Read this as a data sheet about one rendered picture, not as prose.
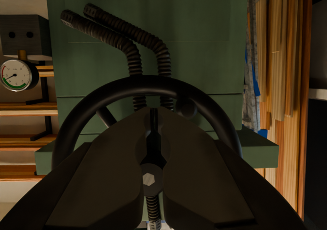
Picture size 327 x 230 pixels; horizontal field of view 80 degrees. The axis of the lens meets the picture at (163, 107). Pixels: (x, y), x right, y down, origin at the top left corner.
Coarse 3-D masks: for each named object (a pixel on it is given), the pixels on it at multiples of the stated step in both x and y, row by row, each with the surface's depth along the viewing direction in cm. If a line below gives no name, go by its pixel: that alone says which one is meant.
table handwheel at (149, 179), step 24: (96, 96) 27; (120, 96) 27; (168, 96) 28; (192, 96) 27; (72, 120) 27; (216, 120) 28; (72, 144) 28; (240, 144) 29; (144, 168) 27; (144, 192) 28
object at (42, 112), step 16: (48, 96) 301; (0, 112) 249; (16, 112) 249; (32, 112) 248; (48, 112) 248; (48, 128) 303; (0, 144) 264; (16, 144) 264; (32, 144) 263; (0, 176) 274; (16, 176) 274; (32, 176) 273
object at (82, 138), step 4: (208, 132) 48; (212, 132) 48; (80, 136) 47; (84, 136) 47; (88, 136) 47; (92, 136) 47; (96, 136) 47; (160, 136) 47; (212, 136) 48; (216, 136) 48; (80, 140) 47; (84, 140) 47; (88, 140) 47; (92, 140) 47; (160, 140) 48; (76, 144) 47; (80, 144) 47; (160, 144) 48; (76, 148) 47
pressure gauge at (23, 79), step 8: (24, 56) 40; (8, 64) 38; (16, 64) 38; (24, 64) 38; (32, 64) 40; (0, 72) 38; (8, 72) 38; (16, 72) 38; (24, 72) 38; (32, 72) 39; (0, 80) 38; (8, 80) 38; (16, 80) 38; (24, 80) 38; (32, 80) 39; (8, 88) 38; (16, 88) 39; (24, 88) 38; (32, 88) 41
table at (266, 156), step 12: (240, 132) 61; (252, 132) 60; (48, 144) 52; (252, 144) 50; (264, 144) 50; (276, 144) 49; (36, 156) 47; (48, 156) 47; (252, 156) 49; (264, 156) 49; (276, 156) 49; (36, 168) 48; (48, 168) 48
